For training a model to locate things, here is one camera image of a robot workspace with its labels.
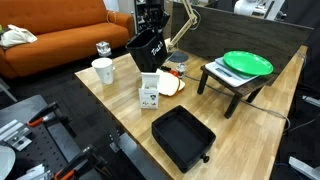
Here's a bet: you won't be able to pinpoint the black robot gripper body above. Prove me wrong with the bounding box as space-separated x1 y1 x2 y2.
145 0 170 33

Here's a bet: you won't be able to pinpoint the black trash bin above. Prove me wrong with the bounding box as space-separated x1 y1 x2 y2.
126 29 167 72

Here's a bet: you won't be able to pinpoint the small clear salt shaker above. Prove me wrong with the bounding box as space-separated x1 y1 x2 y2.
176 63 186 79

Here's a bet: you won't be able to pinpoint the red toy tomato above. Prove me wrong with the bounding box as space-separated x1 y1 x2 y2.
169 70 178 77

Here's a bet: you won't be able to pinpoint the dark wooden back panel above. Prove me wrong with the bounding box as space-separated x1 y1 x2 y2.
178 6 313 76

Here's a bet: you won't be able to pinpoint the clear acrylic pepper grinder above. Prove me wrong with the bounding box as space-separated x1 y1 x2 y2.
96 41 111 57

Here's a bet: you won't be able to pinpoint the toy bread slices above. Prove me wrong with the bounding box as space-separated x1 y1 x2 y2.
156 69 185 96

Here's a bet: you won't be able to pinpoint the white paper cup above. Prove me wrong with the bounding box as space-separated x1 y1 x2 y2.
91 58 114 84

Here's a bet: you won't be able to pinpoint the small white carton box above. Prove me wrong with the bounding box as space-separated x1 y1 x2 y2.
139 73 160 109

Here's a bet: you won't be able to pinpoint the white kitchen scale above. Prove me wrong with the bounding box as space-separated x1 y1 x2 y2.
205 57 255 87

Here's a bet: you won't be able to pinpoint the orange sofa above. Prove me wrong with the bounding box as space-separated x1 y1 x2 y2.
0 0 134 79

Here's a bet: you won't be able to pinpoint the green plastic plate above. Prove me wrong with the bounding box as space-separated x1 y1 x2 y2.
223 51 274 75

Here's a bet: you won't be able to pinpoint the small dark wooden stool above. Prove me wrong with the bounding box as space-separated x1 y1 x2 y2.
197 66 274 119

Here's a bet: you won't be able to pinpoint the black shallow tray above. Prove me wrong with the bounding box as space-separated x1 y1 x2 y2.
152 105 216 173

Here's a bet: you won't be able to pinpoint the white cloth bag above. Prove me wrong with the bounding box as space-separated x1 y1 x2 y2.
0 24 37 48

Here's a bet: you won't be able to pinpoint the grey cable with ferrite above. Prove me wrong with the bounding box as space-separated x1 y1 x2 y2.
184 74 292 134

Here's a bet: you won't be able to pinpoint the orange handled clamp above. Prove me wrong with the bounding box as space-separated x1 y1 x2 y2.
27 102 59 127

